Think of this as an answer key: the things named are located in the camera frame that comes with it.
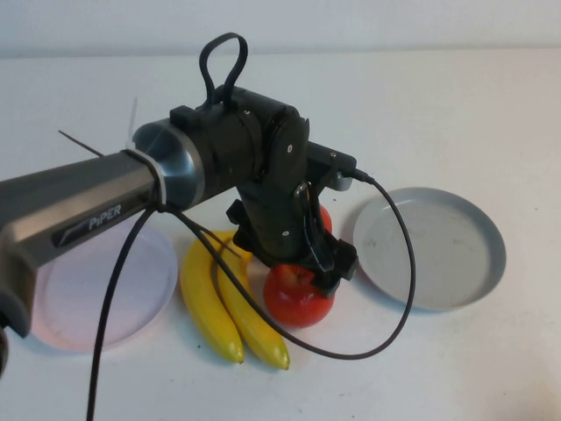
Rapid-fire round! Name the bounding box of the grey round plate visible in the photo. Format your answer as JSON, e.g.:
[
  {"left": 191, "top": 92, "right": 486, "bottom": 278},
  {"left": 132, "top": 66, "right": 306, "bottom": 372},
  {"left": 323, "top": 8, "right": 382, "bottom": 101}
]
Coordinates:
[{"left": 352, "top": 187, "right": 508, "bottom": 313}]

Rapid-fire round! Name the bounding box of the yellow banana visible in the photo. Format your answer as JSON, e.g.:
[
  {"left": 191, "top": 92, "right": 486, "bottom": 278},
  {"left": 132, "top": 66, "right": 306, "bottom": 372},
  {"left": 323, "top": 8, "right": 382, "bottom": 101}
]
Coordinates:
[
  {"left": 217, "top": 245, "right": 291, "bottom": 371},
  {"left": 180, "top": 229, "right": 245, "bottom": 365}
]

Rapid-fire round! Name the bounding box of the black round camera cable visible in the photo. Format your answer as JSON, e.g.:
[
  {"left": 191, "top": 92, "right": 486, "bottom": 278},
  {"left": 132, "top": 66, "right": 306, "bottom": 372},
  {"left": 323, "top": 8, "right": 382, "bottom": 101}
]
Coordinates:
[{"left": 87, "top": 168, "right": 415, "bottom": 421}]

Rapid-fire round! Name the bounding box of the white zip tie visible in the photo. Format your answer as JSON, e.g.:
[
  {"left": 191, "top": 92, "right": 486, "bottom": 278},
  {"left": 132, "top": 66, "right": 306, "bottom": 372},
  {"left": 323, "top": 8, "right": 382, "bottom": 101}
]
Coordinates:
[{"left": 126, "top": 98, "right": 170, "bottom": 207}]

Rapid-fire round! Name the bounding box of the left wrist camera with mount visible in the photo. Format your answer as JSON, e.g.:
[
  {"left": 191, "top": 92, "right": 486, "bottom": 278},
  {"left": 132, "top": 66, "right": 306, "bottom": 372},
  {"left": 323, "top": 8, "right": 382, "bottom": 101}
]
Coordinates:
[{"left": 306, "top": 139, "right": 378, "bottom": 193}]

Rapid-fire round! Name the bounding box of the pink round plate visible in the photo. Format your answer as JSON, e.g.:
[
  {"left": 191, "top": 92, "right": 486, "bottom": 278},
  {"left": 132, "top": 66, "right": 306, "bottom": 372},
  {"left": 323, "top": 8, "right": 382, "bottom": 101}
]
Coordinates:
[{"left": 28, "top": 221, "right": 179, "bottom": 354}]

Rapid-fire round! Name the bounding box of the black flat cable loop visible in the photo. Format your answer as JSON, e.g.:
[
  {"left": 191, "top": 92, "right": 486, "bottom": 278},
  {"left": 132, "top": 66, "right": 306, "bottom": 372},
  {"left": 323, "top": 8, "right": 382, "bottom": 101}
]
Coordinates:
[{"left": 199, "top": 32, "right": 249, "bottom": 106}]

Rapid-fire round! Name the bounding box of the red apple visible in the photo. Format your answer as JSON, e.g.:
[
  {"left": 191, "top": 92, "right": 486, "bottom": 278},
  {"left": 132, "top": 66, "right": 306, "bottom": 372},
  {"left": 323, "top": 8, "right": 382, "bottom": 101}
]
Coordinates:
[
  {"left": 317, "top": 204, "right": 333, "bottom": 238},
  {"left": 262, "top": 262, "right": 337, "bottom": 329}
]

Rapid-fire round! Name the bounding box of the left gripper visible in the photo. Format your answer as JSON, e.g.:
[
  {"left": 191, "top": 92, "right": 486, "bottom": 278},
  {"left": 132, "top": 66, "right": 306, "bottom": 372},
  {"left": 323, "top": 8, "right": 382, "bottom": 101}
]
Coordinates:
[{"left": 224, "top": 173, "right": 359, "bottom": 300}]

